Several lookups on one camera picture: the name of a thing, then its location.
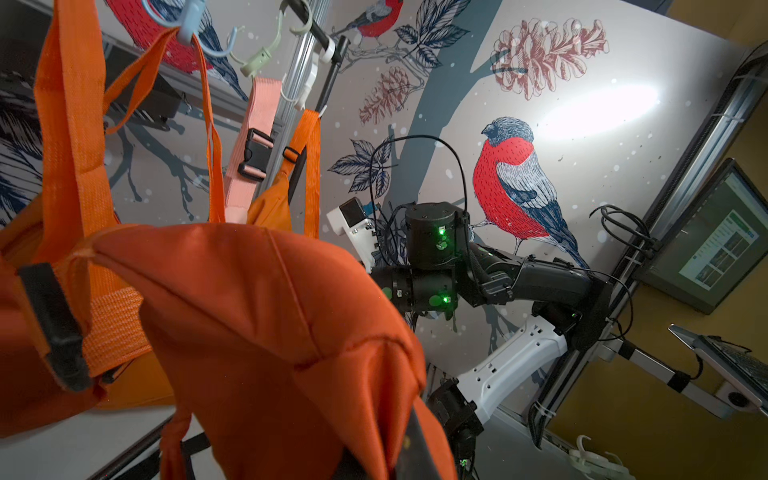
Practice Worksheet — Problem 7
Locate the laptop on stand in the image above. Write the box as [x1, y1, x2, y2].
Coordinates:
[668, 324, 767, 415]

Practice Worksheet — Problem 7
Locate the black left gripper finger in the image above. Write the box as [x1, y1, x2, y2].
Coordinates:
[401, 401, 444, 479]

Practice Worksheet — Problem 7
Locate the black clothes rack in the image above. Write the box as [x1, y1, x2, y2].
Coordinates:
[83, 0, 352, 480]

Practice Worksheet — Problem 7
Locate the pink waist bag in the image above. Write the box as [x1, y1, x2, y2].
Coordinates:
[225, 77, 282, 224]

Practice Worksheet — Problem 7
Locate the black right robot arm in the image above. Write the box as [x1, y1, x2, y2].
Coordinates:
[370, 202, 613, 479]

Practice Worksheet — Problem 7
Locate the orange backpack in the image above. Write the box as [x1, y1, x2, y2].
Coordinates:
[103, 27, 226, 223]

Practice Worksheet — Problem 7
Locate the dark orange waist bag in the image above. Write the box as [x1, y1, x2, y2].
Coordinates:
[70, 224, 426, 479]

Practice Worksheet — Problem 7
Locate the computer monitor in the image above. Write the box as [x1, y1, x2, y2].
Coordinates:
[636, 158, 767, 314]

